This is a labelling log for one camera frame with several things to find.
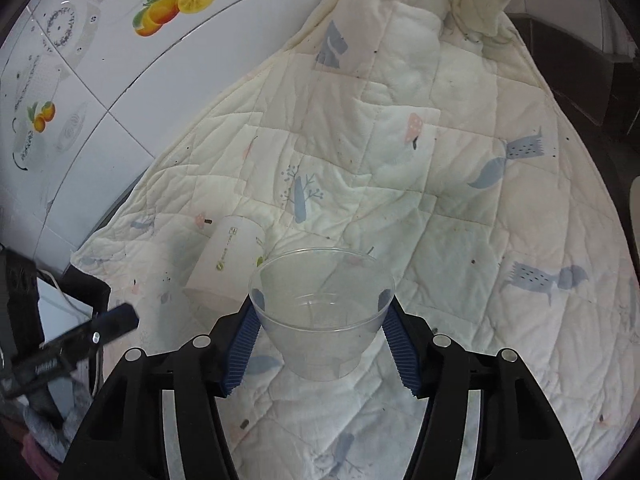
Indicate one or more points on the cream quilted printed blanket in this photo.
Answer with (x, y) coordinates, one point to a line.
(450, 185)

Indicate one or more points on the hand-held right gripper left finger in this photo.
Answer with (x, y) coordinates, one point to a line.
(240, 347)

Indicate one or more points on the grey cloth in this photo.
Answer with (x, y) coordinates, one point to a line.
(55, 425)

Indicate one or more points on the white appliance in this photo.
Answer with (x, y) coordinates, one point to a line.
(65, 315)

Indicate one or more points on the white plate with red print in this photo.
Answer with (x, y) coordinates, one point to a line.
(636, 215)

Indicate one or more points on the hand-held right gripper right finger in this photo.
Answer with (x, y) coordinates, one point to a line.
(400, 347)

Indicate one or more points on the white paper cup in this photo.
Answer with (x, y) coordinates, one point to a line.
(227, 260)

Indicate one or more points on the clear plastic cup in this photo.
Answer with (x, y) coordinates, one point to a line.
(320, 320)

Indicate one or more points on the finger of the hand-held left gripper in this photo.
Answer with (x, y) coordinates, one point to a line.
(17, 290)
(75, 342)

